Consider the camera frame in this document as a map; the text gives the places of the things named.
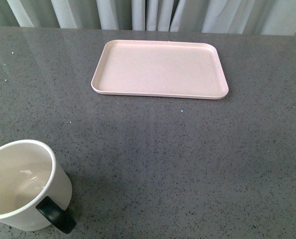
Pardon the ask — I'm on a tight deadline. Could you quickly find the white mug with black handle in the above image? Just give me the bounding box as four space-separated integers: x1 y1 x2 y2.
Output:
0 139 76 234

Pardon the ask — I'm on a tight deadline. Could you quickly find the pale pink rectangular tray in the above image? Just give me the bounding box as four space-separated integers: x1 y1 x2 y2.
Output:
91 40 229 100

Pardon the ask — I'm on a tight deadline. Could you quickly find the white pleated curtain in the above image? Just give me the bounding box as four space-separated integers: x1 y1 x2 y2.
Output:
0 0 296 36

